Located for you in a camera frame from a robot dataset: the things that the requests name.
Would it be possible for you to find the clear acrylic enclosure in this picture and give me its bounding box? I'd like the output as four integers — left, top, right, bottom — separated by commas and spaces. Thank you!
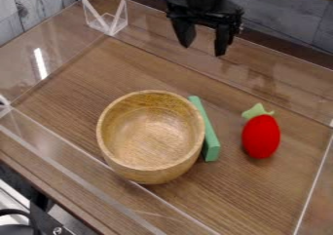
0, 0, 333, 235

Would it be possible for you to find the black metal bracket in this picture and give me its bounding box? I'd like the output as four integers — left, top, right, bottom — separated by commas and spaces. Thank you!
30, 203, 76, 235

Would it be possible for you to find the wooden bowl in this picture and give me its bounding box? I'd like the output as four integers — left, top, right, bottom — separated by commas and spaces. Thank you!
96, 90, 206, 184

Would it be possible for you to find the red felt strawberry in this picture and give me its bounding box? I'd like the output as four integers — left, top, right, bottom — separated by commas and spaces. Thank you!
243, 103, 282, 159

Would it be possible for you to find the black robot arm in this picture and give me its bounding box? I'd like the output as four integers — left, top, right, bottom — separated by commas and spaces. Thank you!
166, 0, 246, 57

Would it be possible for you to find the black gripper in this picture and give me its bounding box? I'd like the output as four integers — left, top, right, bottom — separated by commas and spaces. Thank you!
166, 0, 246, 57

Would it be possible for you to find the green rectangular block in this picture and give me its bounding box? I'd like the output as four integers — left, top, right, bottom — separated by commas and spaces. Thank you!
190, 96, 222, 162

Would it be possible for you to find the black cable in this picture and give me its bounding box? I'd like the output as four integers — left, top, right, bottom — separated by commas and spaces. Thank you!
0, 208, 33, 219

